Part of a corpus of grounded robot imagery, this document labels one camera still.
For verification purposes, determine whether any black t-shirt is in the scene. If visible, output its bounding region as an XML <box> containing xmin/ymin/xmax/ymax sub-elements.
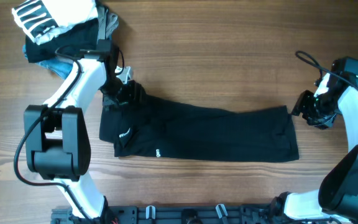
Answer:
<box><xmin>99</xmin><ymin>93</ymin><xmax>300</xmax><ymax>162</ymax></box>

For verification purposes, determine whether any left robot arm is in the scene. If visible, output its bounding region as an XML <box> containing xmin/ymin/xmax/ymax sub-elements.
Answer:
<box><xmin>14</xmin><ymin>50</ymin><xmax>141</xmax><ymax>223</ymax></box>

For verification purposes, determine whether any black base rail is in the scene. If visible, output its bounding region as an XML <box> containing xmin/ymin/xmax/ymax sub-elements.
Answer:
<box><xmin>50</xmin><ymin>203</ymin><xmax>328</xmax><ymax>224</ymax></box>

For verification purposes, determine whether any black and white folded garment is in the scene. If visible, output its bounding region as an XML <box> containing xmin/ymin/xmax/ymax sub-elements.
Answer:
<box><xmin>12</xmin><ymin>0</ymin><xmax>98</xmax><ymax>45</ymax></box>

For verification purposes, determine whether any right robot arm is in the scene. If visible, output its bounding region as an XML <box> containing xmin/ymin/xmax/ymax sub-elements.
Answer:
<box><xmin>268</xmin><ymin>72</ymin><xmax>358</xmax><ymax>223</ymax></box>

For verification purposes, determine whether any grey folded garment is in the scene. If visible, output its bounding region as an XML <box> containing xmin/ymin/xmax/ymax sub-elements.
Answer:
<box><xmin>97</xmin><ymin>5</ymin><xmax>119</xmax><ymax>40</ymax></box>

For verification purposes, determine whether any blue denim folded garment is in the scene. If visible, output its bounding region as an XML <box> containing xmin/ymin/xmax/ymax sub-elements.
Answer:
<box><xmin>35</xmin><ymin>58</ymin><xmax>73</xmax><ymax>80</ymax></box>

